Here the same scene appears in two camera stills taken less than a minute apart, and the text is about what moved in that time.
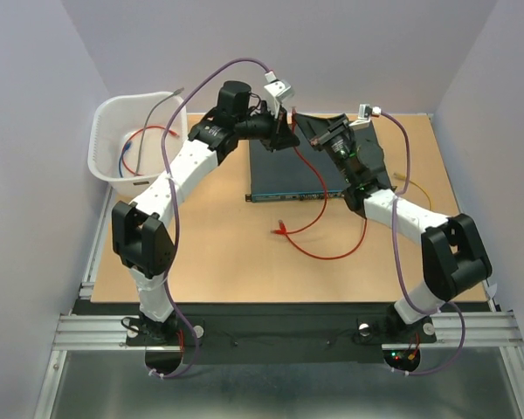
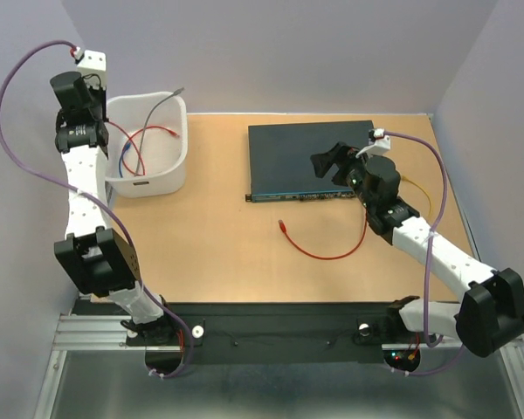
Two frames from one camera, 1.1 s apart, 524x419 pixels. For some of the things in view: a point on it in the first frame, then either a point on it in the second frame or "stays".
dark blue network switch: [301, 172] stays
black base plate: [279, 333] stays
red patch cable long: [282, 227] -> [139, 154]
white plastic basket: [125, 140] stays
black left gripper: [279, 133] -> [101, 93]
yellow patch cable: [403, 176] stays
